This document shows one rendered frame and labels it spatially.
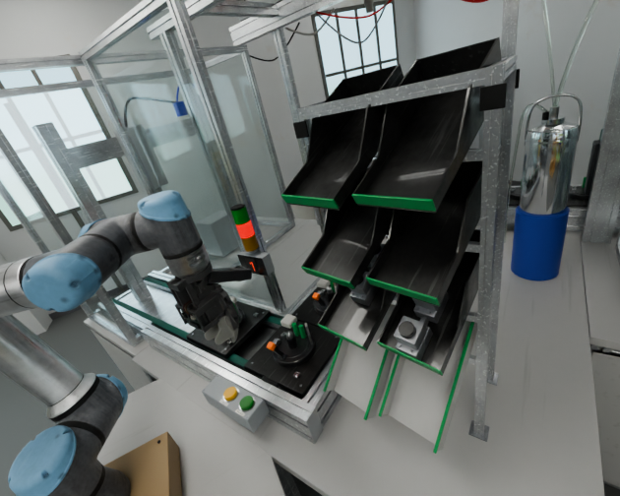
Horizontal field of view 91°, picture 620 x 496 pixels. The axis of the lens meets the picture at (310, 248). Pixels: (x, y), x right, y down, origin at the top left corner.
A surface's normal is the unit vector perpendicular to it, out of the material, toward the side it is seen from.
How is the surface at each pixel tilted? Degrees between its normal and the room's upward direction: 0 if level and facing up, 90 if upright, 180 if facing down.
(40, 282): 90
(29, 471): 6
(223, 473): 0
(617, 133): 90
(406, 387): 45
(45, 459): 7
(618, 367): 90
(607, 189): 90
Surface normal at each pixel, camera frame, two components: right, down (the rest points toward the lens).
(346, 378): -0.64, -0.29
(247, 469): -0.22, -0.87
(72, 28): 0.43, 0.33
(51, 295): 0.06, 0.44
